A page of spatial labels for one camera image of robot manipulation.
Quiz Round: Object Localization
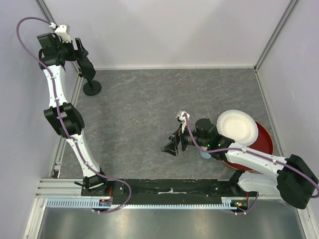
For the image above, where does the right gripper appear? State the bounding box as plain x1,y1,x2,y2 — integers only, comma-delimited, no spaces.
161,123,209,157

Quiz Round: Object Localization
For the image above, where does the black phone stand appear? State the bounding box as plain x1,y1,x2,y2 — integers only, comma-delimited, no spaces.
83,73,102,96

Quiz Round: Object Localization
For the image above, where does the black smartphone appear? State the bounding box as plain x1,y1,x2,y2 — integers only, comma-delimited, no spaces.
77,58,96,81

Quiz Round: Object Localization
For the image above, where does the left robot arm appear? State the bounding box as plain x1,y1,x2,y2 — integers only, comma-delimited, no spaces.
37,33,112,196

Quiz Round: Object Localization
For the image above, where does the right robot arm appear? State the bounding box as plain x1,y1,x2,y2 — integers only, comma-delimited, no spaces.
161,118,319,209

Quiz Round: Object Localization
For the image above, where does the light blue mug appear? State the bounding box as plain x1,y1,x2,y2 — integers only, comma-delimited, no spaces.
200,147,212,159

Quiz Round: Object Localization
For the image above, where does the white paper plate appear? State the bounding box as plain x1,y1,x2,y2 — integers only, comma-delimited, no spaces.
216,110,259,146

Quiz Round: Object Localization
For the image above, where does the red round tray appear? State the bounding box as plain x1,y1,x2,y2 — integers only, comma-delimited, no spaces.
224,121,274,172

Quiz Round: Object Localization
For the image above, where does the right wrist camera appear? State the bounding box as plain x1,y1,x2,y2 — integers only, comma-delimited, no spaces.
176,111,189,133

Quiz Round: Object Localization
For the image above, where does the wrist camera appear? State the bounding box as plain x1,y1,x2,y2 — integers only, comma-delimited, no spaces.
49,22,72,43
176,111,189,133

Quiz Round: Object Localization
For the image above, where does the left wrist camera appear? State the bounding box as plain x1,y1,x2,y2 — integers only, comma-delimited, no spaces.
49,22,72,43

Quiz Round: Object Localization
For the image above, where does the left aluminium frame post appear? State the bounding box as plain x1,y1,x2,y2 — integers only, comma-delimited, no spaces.
34,0,82,73

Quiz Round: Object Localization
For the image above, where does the aluminium frame post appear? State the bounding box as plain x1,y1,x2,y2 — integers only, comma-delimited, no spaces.
34,0,82,73
254,0,299,73

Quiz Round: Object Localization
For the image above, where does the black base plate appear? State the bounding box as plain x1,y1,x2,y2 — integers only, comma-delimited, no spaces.
77,179,257,205

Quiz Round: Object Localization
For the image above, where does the slotted cable duct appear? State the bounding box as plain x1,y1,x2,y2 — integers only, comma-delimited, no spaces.
46,198,244,210

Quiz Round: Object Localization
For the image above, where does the right aluminium frame post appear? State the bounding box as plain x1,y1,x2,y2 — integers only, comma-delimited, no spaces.
254,0,299,73

